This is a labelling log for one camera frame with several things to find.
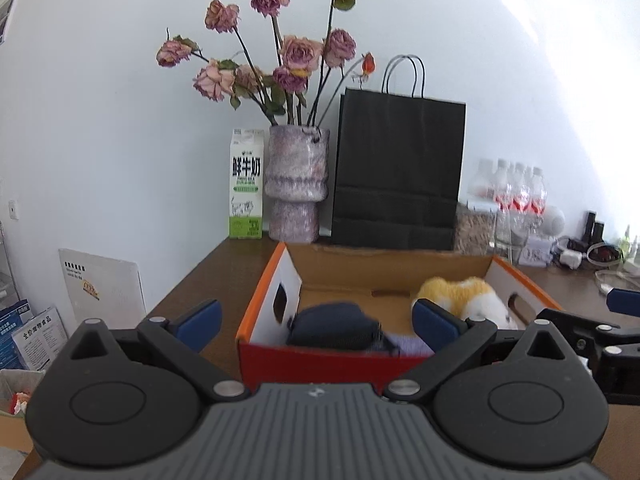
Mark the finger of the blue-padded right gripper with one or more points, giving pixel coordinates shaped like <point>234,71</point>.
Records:
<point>623,301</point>

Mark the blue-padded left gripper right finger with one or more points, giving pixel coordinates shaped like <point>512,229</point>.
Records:
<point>457,345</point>

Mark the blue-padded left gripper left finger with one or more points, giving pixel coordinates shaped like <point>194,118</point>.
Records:
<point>176,345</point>

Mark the purple knitted cloth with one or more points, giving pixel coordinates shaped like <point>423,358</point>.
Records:
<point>406,346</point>

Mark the yellow white plush hamster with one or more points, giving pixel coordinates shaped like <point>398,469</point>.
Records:
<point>470,298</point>

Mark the navy zipper pouch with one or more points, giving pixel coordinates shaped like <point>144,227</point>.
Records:
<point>339,326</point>

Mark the white tin box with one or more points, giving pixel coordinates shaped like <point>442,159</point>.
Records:
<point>537,251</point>

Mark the white round speaker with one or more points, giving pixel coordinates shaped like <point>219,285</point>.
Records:
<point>552,222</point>

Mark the clear jar of seeds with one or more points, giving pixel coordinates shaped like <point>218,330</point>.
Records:
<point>474,232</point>

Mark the red orange cardboard box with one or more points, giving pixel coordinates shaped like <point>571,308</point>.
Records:
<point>382,282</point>

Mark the clear glass cup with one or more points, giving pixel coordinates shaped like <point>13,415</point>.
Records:
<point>511,234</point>

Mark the blue white brochures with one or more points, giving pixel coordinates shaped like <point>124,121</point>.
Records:
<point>28,341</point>

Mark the pack of water bottles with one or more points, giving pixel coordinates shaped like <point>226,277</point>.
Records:
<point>514,187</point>

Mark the cardboard waste box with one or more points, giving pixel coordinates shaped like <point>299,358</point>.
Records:
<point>17,386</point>

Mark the black paper bag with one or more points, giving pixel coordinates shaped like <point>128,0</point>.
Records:
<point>398,167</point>

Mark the purple ceramic vase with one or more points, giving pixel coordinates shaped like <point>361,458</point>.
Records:
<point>296,181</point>

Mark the white green milk carton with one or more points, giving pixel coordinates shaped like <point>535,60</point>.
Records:
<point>245,183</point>

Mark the dried pink rose bouquet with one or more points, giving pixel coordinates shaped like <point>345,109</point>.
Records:
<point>287,93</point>

